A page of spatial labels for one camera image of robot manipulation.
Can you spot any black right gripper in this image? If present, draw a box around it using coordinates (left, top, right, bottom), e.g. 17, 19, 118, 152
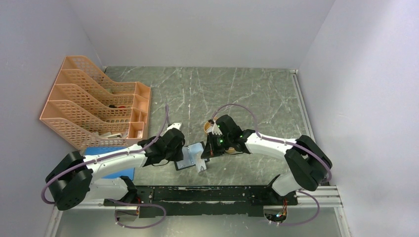
201, 131, 232, 159

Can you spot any orange oval tray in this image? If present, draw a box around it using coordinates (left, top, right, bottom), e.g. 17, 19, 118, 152
204, 121, 236, 155

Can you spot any black leather card holder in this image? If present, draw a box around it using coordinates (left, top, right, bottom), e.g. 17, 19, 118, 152
174, 141, 209, 171

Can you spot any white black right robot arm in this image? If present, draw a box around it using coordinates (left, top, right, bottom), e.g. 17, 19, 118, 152
201, 115, 333, 204

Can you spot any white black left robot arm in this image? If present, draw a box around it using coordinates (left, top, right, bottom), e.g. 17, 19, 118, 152
42, 128, 185, 211

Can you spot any orange mesh file organizer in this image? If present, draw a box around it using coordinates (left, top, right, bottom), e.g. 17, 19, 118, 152
40, 55, 152, 150

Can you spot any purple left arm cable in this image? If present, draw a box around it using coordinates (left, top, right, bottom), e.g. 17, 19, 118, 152
41, 104, 171, 205

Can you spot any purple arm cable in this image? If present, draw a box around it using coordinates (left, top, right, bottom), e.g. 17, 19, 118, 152
211, 103, 332, 184
41, 104, 171, 205

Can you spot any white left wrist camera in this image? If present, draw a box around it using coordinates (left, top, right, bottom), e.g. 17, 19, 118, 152
167, 122, 182, 131

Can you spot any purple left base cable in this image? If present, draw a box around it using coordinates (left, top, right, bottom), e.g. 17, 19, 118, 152
108, 198, 167, 230

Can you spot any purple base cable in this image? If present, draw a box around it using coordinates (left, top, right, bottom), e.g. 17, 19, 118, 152
266, 189, 321, 227
108, 198, 167, 230

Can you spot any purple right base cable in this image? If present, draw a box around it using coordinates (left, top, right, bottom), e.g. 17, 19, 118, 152
266, 189, 321, 227

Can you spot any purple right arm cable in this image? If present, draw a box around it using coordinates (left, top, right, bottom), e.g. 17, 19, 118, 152
211, 103, 332, 184

